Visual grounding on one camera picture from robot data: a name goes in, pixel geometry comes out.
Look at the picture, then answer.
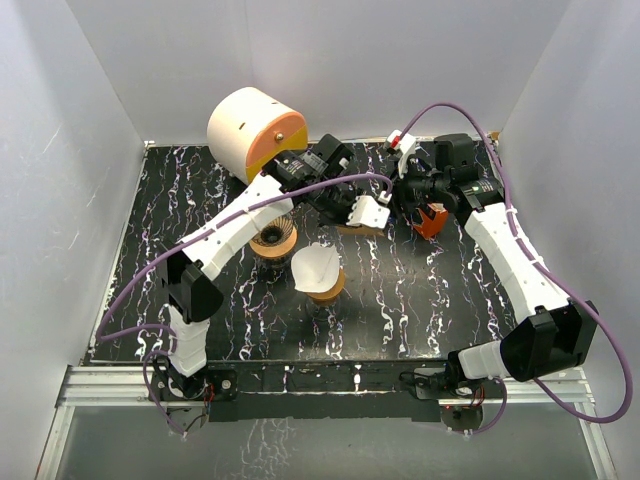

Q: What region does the coffee filter packet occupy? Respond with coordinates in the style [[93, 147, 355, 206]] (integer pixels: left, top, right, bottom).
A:
[[412, 203, 448, 239]]

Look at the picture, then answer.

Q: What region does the white paper coffee filter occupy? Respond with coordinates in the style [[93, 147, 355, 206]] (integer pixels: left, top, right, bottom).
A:
[[290, 243, 340, 293]]

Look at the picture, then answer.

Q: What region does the glass carafe with brown band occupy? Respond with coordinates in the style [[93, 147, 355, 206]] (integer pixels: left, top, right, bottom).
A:
[[305, 299, 342, 328]]

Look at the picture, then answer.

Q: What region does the brown paper coffee filter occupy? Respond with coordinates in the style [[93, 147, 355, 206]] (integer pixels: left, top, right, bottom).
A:
[[336, 225, 385, 237]]

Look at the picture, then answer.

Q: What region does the dark glass dripper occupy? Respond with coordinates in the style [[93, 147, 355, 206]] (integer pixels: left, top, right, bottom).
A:
[[255, 213, 295, 247]]

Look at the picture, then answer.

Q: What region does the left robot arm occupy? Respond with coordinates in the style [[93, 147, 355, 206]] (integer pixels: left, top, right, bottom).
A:
[[154, 134, 361, 399]]

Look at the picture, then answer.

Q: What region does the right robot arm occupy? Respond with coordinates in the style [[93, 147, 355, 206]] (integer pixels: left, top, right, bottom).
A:
[[387, 131, 596, 397]]

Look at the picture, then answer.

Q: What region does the white round drawer cabinet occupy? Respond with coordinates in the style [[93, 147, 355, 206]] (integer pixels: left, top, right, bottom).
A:
[[207, 87, 309, 185]]

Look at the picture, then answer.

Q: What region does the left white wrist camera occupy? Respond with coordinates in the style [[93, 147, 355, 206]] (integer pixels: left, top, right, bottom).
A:
[[346, 195, 390, 229]]

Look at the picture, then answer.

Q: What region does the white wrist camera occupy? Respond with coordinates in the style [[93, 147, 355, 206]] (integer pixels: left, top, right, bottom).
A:
[[385, 130, 418, 179], [346, 195, 390, 229]]

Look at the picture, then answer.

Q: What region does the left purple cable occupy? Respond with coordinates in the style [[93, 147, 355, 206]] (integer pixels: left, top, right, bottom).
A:
[[94, 173, 394, 344]]

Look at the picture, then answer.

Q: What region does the purple cable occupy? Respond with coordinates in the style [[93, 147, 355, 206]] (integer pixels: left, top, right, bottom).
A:
[[94, 173, 394, 344], [397, 102, 634, 424]]

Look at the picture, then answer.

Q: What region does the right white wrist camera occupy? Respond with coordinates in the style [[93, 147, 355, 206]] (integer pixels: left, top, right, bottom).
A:
[[385, 130, 418, 179]]

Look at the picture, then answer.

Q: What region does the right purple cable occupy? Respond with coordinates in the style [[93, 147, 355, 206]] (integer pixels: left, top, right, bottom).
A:
[[397, 102, 634, 424]]

